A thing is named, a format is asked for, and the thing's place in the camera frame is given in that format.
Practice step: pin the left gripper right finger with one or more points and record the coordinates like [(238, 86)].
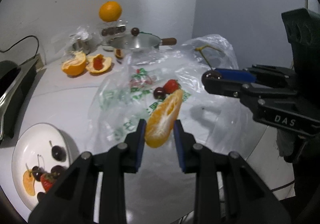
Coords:
[(227, 189)]

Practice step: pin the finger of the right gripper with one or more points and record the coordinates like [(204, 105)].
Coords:
[(236, 75), (227, 88)]

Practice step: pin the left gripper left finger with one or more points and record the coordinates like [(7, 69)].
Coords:
[(72, 198)]

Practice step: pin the strawberry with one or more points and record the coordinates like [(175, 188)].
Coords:
[(47, 180), (171, 86)]

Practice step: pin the tangerine segment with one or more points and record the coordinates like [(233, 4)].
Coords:
[(161, 120), (28, 183)]

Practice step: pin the clear plastic bag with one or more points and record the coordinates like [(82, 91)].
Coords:
[(161, 86)]

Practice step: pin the white round plate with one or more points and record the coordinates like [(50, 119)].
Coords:
[(34, 148)]

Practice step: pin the steel pot with lid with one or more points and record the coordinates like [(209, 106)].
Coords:
[(138, 41)]

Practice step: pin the induction cooker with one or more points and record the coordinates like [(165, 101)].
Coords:
[(13, 98)]

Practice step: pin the glass container with fruit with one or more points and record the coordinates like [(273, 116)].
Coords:
[(109, 31)]

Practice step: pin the orange peel with strawberry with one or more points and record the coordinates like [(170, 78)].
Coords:
[(98, 64)]

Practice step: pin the peeled orange half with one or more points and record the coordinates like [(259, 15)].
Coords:
[(76, 65)]

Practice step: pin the whole orange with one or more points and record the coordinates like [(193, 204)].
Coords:
[(110, 11)]

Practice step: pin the black wok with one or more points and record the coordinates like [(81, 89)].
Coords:
[(9, 71)]

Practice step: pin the bagged steel cups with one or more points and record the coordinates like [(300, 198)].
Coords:
[(73, 39)]

